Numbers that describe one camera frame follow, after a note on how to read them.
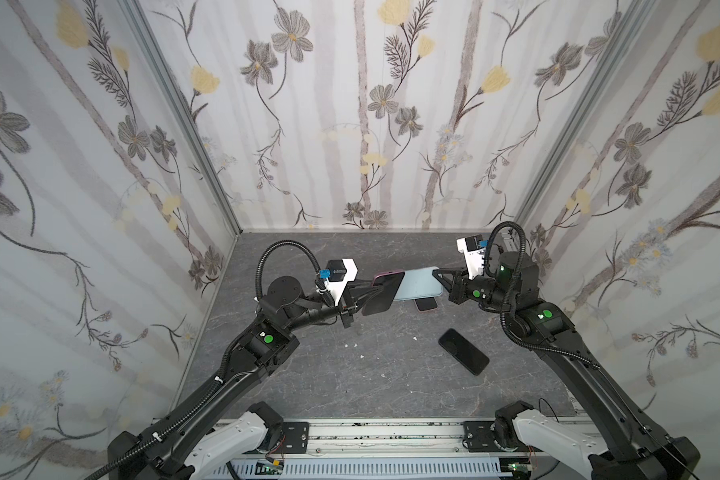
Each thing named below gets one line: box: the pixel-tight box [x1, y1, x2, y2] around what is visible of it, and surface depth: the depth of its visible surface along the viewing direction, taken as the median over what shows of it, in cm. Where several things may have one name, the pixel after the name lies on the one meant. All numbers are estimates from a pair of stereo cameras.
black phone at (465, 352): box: [438, 328, 490, 376], surface depth 92 cm
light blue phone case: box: [394, 266, 444, 302], surface depth 72 cm
